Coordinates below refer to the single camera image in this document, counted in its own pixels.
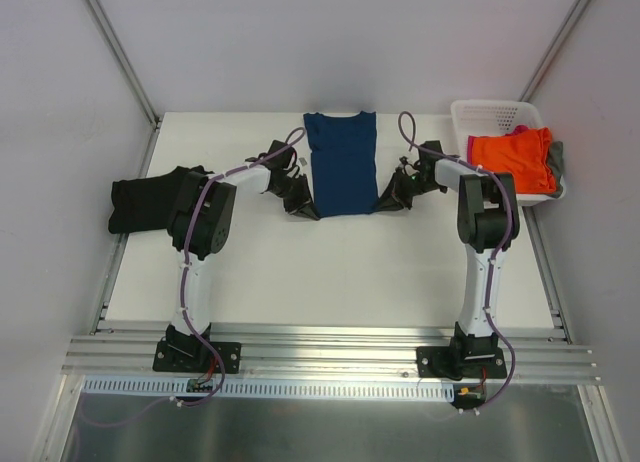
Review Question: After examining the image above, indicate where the white plastic basket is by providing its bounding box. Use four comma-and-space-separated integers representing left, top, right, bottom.
451, 100, 552, 206

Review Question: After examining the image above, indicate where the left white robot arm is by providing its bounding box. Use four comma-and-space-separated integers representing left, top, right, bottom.
165, 141, 320, 370

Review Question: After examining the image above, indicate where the blue t shirt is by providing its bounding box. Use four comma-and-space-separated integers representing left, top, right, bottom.
303, 111, 378, 218

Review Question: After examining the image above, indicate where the orange t shirt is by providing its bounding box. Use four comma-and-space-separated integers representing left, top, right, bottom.
467, 125, 558, 195

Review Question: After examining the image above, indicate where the white slotted cable duct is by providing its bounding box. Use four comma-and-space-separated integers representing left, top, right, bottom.
83, 376, 454, 403

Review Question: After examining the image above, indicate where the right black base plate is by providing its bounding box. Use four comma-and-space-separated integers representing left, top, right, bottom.
416, 346, 507, 381

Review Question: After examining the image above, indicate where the grey t shirt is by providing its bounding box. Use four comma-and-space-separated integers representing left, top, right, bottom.
546, 141, 565, 199

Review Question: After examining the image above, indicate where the aluminium mounting rail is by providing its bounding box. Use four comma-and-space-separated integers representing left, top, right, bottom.
62, 322, 604, 385

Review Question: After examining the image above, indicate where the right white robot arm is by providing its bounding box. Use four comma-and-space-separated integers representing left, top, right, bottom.
375, 140, 520, 381

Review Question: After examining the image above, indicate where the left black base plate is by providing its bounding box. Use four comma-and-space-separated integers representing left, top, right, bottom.
152, 340, 242, 375

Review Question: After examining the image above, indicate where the folded black t shirt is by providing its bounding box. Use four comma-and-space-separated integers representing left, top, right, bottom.
107, 165, 209, 235

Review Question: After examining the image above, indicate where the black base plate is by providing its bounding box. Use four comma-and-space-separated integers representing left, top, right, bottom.
152, 340, 242, 375
416, 346, 507, 381

